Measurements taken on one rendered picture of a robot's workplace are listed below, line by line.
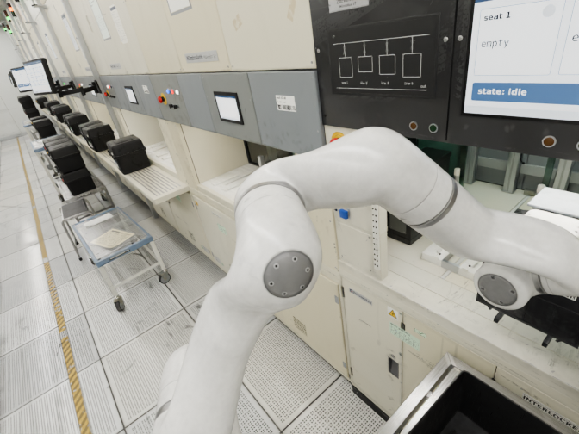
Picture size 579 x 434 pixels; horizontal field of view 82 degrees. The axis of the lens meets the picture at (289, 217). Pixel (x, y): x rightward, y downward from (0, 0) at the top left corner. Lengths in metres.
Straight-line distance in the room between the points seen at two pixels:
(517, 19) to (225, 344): 0.70
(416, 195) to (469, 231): 0.11
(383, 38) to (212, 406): 0.80
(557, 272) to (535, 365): 0.52
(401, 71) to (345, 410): 1.57
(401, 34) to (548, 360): 0.86
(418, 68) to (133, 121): 3.19
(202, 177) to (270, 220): 2.01
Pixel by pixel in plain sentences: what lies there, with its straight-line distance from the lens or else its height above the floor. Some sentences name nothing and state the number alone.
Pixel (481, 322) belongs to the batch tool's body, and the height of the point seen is 0.87.
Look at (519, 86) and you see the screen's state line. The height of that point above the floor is 1.52.
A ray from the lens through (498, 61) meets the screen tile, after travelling 0.76.
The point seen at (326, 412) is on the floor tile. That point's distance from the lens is 1.93.
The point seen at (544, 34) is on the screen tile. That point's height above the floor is 1.60.
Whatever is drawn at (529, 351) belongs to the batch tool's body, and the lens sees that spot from 1.10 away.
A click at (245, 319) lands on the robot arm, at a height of 1.35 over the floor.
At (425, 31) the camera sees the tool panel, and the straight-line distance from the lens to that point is 0.82.
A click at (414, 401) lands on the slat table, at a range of 1.08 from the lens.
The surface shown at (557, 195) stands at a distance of 0.93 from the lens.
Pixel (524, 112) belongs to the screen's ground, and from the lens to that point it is 0.76.
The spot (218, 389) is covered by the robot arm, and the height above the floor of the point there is 1.23.
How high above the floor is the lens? 1.68
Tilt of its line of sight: 30 degrees down
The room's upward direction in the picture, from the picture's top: 11 degrees counter-clockwise
